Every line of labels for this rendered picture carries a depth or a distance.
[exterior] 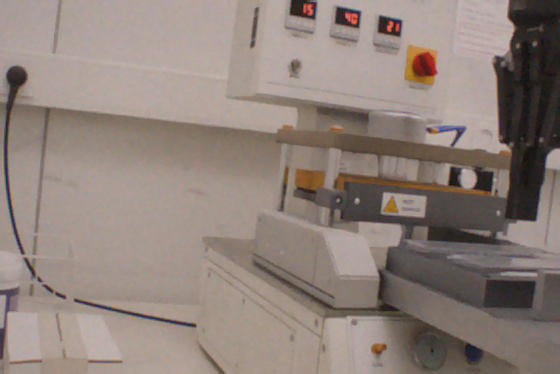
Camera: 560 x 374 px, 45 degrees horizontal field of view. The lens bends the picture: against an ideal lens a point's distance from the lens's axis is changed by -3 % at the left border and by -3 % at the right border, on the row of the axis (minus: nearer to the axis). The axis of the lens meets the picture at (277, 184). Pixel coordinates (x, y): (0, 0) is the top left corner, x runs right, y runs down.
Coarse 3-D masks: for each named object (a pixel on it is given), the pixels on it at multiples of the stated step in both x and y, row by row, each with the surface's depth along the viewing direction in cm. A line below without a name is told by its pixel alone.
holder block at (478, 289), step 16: (400, 256) 70; (416, 256) 67; (400, 272) 70; (416, 272) 67; (432, 272) 65; (448, 272) 62; (464, 272) 60; (448, 288) 62; (464, 288) 60; (480, 288) 58; (496, 288) 58; (512, 288) 59; (528, 288) 59; (480, 304) 58; (496, 304) 58; (512, 304) 59; (528, 304) 59
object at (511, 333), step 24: (384, 288) 71; (408, 288) 66; (432, 288) 64; (552, 288) 55; (408, 312) 66; (432, 312) 62; (456, 312) 59; (480, 312) 56; (504, 312) 56; (528, 312) 57; (552, 312) 55; (456, 336) 59; (480, 336) 56; (504, 336) 53; (528, 336) 51; (552, 336) 49; (528, 360) 50; (552, 360) 48
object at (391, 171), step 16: (384, 160) 91; (400, 160) 91; (304, 176) 94; (320, 176) 89; (352, 176) 85; (368, 176) 94; (384, 176) 91; (400, 176) 91; (304, 192) 93; (464, 192) 87; (480, 192) 88
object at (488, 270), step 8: (496, 256) 66; (456, 264) 63; (464, 264) 62; (472, 264) 60; (480, 264) 59; (480, 272) 59; (488, 272) 59; (496, 272) 59; (504, 272) 60; (512, 272) 60; (520, 272) 60; (528, 272) 61; (536, 272) 61
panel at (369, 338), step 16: (352, 320) 69; (368, 320) 70; (384, 320) 71; (400, 320) 71; (416, 320) 72; (352, 336) 69; (368, 336) 69; (384, 336) 70; (400, 336) 71; (448, 336) 73; (352, 352) 68; (368, 352) 69; (384, 352) 69; (400, 352) 70; (448, 352) 72; (464, 352) 73; (352, 368) 67; (368, 368) 68; (384, 368) 69; (400, 368) 69; (416, 368) 70; (448, 368) 72; (464, 368) 72; (480, 368) 73; (496, 368) 74; (512, 368) 75
